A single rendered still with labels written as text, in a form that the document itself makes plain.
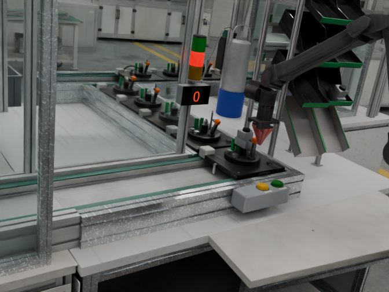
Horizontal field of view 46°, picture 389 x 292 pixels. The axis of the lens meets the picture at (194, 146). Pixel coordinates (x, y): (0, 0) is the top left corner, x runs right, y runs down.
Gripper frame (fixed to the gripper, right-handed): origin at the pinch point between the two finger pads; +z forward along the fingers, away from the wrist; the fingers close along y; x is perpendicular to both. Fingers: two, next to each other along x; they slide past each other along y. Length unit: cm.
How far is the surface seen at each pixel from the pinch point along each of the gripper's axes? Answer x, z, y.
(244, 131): -7.2, -1.8, 1.4
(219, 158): -11.1, 9.7, 8.2
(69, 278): 14, 26, 77
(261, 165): -0.2, 9.7, -3.9
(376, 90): -59, 0, -164
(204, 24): -799, 43, -579
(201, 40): -17.1, -33.4, 19.7
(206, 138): -27.1, 7.6, 2.6
